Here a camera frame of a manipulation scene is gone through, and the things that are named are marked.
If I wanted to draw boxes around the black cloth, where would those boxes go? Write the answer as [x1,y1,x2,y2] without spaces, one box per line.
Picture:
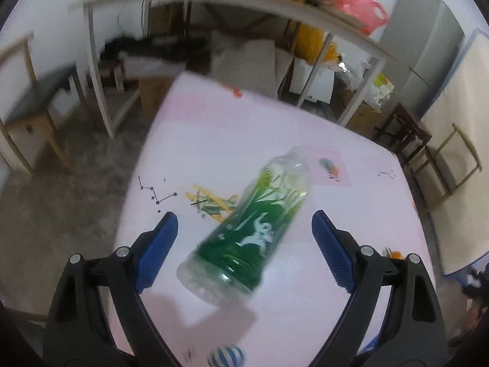
[100,35,211,65]

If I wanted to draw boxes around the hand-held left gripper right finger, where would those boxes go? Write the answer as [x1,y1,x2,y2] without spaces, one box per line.
[311,209,450,367]

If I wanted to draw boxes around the white cabinet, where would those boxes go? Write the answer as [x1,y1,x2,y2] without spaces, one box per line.
[289,57,336,104]

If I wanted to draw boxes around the grey refrigerator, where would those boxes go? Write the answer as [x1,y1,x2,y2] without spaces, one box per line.
[378,0,467,115]

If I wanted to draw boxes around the cream mattress with blue edge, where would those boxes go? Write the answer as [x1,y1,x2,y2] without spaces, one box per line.
[420,28,489,276]

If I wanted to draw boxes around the wooden chair with dark seat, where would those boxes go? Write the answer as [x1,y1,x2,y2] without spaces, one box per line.
[0,34,86,175]
[405,122,483,215]

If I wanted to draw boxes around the green plastic bottle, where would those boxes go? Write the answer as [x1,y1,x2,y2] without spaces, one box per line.
[176,146,314,306]

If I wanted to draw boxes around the yellow plastic bag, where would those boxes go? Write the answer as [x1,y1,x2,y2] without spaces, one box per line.
[296,23,340,65]

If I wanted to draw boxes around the pink printed table cover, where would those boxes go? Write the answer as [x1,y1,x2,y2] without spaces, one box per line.
[109,72,436,367]

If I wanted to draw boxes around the dark wooden stool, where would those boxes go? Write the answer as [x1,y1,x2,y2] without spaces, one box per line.
[374,102,432,165]

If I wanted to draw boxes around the white sack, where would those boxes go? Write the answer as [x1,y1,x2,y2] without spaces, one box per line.
[210,31,291,98]

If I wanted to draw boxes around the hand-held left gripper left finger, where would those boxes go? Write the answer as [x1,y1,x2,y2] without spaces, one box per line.
[43,211,180,367]

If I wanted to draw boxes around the clear plastic bags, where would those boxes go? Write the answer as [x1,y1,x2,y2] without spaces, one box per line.
[336,59,394,104]

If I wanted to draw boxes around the red plastic bag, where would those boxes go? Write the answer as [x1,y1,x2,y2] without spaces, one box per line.
[330,0,389,36]

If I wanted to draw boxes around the small wooden stool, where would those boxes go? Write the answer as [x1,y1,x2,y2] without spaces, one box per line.
[98,63,127,92]

